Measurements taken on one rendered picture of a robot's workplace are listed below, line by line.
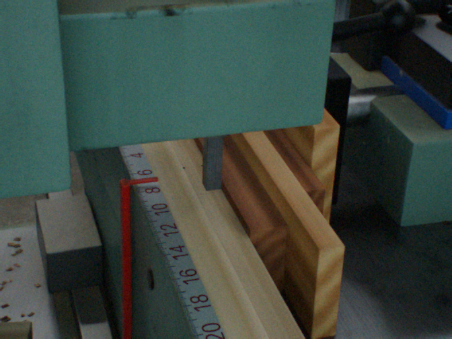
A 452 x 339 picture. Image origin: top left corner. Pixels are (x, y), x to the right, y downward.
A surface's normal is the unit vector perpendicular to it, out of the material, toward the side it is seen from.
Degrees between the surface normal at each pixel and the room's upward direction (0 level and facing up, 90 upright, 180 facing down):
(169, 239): 0
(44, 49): 90
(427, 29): 0
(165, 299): 90
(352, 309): 0
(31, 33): 90
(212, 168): 90
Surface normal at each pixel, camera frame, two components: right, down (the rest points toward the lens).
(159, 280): -0.96, 0.11
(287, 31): 0.29, 0.49
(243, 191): 0.04, -0.86
